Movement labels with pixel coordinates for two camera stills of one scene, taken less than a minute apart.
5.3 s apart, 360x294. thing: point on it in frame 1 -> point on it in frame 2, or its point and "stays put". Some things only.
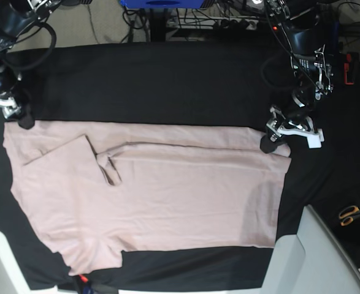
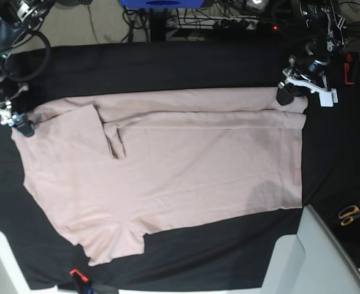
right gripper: [291, 115] -> [309, 63]
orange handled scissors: [348, 214] stays put
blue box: [164, 3] stays put
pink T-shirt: [95, 190] stays put
